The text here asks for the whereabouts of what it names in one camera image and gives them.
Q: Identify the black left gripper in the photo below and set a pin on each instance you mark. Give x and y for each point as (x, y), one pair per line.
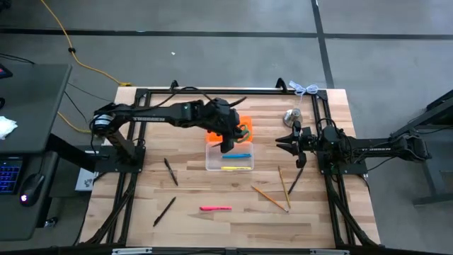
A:
(221, 117)

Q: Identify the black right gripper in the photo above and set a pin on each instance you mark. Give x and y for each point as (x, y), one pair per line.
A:
(309, 143)

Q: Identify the black pen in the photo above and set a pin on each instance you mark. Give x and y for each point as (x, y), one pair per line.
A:
(171, 173)
(295, 182)
(164, 212)

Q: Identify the blue highlighter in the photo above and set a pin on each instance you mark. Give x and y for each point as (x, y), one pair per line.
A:
(236, 156)

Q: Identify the yellow wooden pencil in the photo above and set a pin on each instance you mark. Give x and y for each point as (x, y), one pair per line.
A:
(284, 187)

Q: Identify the slim yellow pen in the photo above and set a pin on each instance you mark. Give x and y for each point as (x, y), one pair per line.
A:
(236, 168)

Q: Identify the orange wooden pencil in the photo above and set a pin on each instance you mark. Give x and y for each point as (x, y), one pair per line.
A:
(269, 198)

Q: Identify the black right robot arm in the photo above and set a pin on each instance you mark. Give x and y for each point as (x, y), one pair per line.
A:
(375, 148)

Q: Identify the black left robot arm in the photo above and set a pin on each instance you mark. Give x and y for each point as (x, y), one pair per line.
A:
(152, 115)

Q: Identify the clear box with orange lid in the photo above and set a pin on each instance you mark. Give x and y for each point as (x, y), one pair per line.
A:
(230, 162)

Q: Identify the white printed box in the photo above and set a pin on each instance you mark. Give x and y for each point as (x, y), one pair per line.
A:
(85, 180)

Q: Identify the metal cylinder weight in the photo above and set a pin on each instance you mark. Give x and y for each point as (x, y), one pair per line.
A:
(292, 117)

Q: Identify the pink highlighter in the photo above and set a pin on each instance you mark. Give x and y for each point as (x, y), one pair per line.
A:
(216, 208)

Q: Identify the black side table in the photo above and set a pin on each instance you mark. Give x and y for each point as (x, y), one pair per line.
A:
(444, 106)

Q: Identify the black desk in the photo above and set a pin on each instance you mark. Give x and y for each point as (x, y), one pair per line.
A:
(35, 106)

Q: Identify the small silver floor object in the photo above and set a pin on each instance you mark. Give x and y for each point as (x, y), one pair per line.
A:
(51, 222)

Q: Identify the black computer mouse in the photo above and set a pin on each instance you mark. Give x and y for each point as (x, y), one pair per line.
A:
(32, 189)

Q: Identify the white crumpled tissue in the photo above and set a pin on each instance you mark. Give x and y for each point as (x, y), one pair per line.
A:
(7, 127)

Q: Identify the backlit keyboard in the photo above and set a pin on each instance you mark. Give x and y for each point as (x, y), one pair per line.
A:
(10, 175)

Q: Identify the black device with red light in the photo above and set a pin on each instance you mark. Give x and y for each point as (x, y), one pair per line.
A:
(5, 72)

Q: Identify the black aluminium table frame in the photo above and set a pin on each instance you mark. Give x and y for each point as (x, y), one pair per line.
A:
(255, 91)

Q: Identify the black frame clamp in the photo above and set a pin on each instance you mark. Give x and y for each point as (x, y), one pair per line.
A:
(173, 85)
(281, 85)

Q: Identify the silver aluminium bracket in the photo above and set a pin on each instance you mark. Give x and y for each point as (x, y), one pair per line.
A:
(131, 251)
(329, 252)

